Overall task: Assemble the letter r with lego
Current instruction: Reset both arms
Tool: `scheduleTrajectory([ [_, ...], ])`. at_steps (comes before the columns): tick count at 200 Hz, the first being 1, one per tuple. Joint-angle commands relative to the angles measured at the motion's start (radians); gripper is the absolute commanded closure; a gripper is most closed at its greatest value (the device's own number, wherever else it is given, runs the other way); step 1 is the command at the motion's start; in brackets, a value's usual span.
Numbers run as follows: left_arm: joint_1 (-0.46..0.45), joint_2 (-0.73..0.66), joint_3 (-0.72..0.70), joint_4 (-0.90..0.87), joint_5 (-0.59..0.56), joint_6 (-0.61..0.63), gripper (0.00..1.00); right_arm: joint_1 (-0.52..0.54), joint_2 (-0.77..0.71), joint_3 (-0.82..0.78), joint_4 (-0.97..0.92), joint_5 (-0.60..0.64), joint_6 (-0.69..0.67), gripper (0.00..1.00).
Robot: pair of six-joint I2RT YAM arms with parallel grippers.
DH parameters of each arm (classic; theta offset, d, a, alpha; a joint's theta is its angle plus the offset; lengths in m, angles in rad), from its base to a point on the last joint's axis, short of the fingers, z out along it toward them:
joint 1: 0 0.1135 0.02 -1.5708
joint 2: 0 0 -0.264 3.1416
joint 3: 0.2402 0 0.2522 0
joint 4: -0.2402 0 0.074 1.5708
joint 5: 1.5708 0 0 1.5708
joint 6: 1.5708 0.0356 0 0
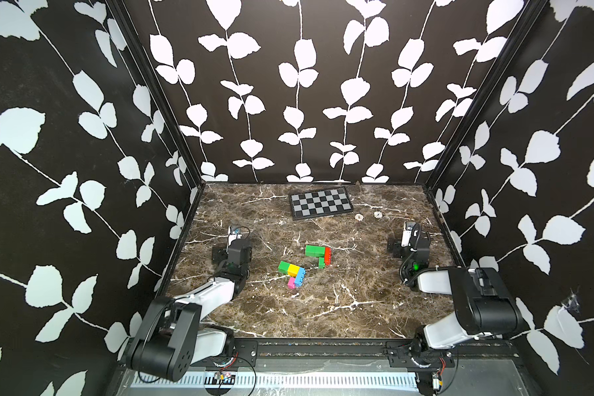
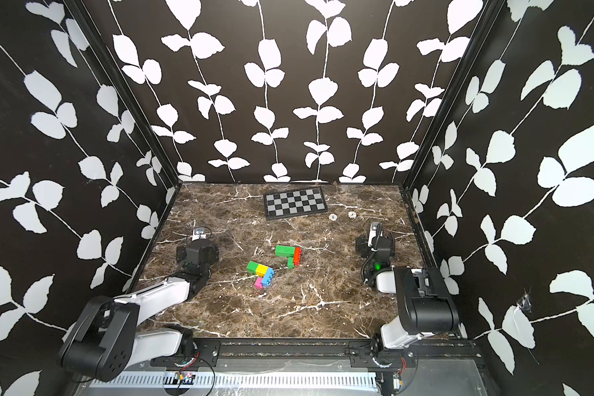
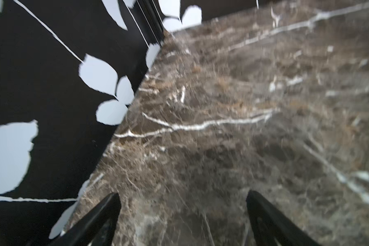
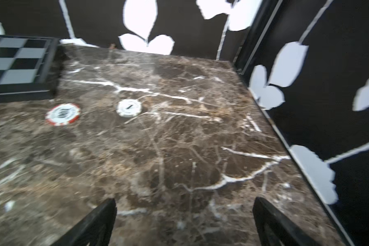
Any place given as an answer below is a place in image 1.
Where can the blue lego brick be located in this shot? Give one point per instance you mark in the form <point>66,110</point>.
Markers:
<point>299,279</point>

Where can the black grey checkerboard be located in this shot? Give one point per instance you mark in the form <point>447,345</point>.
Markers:
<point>320,203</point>

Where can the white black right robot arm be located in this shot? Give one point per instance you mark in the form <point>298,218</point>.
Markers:
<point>482,305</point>

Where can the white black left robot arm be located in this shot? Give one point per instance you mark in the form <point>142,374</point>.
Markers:
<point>171,339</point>

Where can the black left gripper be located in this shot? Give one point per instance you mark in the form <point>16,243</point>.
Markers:
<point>218,255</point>

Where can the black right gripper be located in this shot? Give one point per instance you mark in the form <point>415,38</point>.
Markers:
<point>397,242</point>

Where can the white slotted cable duct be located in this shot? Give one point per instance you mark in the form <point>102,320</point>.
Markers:
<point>315,380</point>

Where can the red lego brick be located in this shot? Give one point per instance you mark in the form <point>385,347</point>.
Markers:
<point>328,256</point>

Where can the black front frame rail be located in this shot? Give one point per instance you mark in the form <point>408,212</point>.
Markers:
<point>396,352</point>

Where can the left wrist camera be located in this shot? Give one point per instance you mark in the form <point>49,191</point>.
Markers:
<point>235,232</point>

